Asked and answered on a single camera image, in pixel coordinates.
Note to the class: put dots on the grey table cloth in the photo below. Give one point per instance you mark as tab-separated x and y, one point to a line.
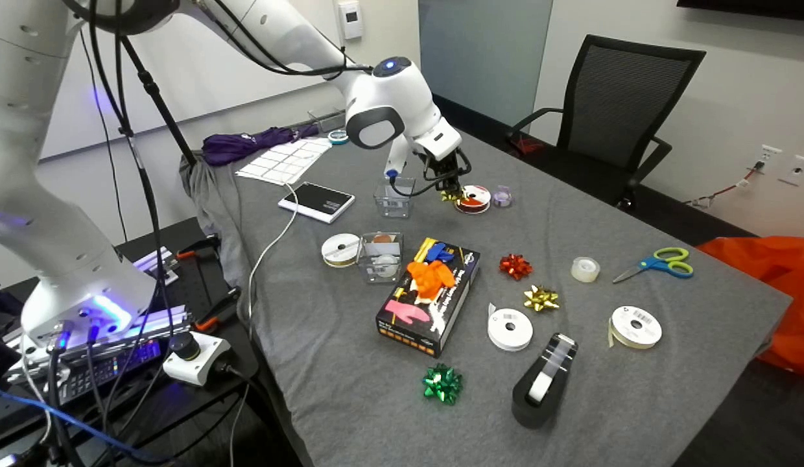
351	398

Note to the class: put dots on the white label sheet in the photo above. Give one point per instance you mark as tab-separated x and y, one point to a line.
286	163

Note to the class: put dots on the black mesh office chair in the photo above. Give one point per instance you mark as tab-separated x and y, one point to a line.
615	98

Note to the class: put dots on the wall television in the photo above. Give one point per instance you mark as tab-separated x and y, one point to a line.
772	7

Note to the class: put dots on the gold gift bow right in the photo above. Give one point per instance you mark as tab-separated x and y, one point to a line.
540	299

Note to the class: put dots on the white ribbon spool left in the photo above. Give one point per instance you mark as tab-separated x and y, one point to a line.
340	249

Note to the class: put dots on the green gift bow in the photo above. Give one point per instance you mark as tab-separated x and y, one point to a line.
442	384

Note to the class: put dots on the red orange ribbon spool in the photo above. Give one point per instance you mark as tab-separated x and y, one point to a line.
474	197

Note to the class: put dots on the white ribbon spool centre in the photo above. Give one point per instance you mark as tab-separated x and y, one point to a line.
510	326

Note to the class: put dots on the blue tape roll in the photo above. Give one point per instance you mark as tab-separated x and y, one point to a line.
339	134

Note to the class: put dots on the white ribbon spool right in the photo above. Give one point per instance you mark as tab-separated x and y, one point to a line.
633	326

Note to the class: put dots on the white ribbon spool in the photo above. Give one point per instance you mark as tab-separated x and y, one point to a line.
340	249
633	326
510	326

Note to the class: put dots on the wall thermostat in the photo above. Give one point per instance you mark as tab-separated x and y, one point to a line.
351	19

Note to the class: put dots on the red gift bow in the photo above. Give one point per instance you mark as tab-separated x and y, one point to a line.
514	264

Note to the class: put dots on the clear tape roll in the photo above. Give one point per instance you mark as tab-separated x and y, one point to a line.
584	267

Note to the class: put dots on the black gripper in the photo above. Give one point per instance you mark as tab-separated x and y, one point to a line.
445	175

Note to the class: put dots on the blue green scissors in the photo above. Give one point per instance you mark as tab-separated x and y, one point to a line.
672	259

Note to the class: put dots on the black box of bows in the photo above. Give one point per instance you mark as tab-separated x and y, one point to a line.
430	297

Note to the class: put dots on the white power strip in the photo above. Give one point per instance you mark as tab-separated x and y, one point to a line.
193	355

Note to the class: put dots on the clear plastic box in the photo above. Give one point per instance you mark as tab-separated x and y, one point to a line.
396	197

